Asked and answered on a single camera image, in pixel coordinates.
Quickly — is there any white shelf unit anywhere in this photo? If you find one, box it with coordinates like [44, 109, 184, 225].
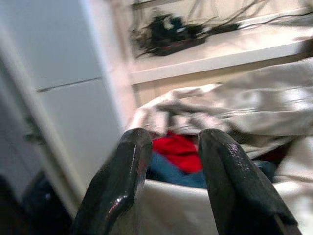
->
[111, 0, 313, 103]

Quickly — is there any red garment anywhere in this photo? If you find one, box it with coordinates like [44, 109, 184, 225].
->
[152, 131, 204, 174]

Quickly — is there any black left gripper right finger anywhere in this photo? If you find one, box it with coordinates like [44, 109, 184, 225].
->
[197, 128, 304, 235]

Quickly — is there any beige garment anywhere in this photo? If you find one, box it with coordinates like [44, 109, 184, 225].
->
[132, 56, 313, 187]

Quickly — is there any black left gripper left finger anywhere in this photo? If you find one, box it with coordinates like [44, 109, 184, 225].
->
[71, 127, 154, 235]

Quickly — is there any black device with cables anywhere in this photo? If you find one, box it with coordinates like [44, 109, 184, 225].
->
[132, 7, 242, 58]

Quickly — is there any white cabinet door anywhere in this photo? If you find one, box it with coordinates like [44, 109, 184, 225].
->
[0, 0, 137, 216]

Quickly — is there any blue garment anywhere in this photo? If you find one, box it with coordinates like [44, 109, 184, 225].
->
[145, 152, 208, 189]

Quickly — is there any white laundry basket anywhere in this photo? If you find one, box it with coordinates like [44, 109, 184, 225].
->
[133, 178, 313, 235]

